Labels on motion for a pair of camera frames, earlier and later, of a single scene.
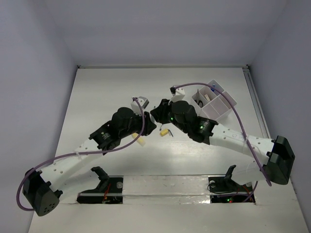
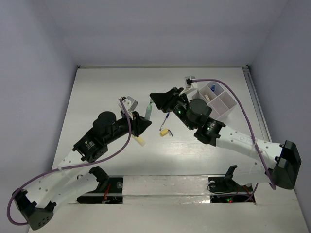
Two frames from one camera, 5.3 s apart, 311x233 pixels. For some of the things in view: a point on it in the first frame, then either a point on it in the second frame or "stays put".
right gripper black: x=160 y=112 to x=165 y=100
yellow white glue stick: x=141 y=140 stays put
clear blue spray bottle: x=213 y=89 stays put
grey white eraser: x=207 y=97 stays put
